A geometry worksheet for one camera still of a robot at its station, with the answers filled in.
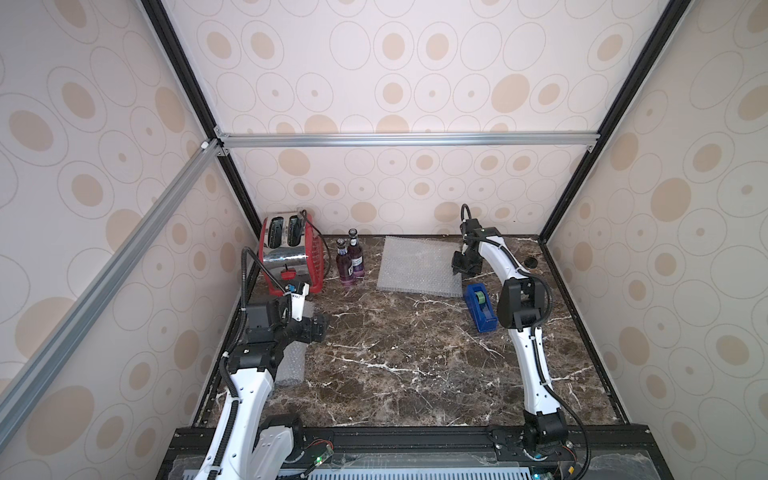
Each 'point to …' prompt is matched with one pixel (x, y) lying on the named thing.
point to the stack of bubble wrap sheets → (420, 265)
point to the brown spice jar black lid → (531, 262)
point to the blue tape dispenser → (479, 302)
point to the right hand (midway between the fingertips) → (470, 271)
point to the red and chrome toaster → (292, 252)
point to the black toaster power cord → (328, 250)
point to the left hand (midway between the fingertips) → (322, 310)
